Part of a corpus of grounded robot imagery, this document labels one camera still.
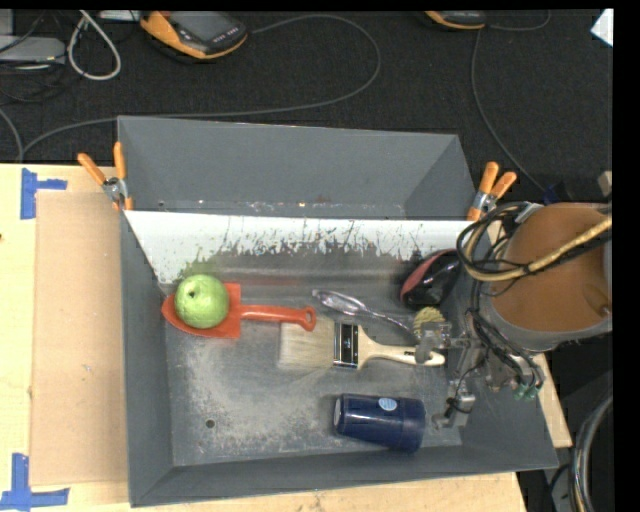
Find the grey metal bin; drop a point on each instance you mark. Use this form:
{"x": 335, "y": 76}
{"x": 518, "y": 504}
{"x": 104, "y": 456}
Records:
{"x": 250, "y": 390}

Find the green apple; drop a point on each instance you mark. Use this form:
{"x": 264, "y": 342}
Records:
{"x": 201, "y": 301}

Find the brown cardboard board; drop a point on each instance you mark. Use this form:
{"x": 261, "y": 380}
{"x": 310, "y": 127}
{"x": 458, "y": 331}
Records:
{"x": 75, "y": 340}

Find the clear plastic spoon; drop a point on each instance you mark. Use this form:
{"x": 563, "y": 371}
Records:
{"x": 350, "y": 305}

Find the red toy shovel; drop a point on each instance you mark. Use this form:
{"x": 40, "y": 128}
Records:
{"x": 270, "y": 315}

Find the tan twine ball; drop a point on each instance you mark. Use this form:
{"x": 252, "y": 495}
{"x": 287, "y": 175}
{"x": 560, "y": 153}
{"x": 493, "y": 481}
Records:
{"x": 429, "y": 316}

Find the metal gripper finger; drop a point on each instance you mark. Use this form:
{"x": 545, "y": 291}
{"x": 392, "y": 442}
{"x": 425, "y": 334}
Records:
{"x": 436, "y": 336}
{"x": 462, "y": 400}

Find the red and black pouch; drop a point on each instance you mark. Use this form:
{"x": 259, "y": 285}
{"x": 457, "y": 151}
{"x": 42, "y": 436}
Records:
{"x": 430, "y": 285}

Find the dark blue cup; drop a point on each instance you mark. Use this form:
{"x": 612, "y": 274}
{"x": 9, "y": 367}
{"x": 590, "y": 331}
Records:
{"x": 380, "y": 422}

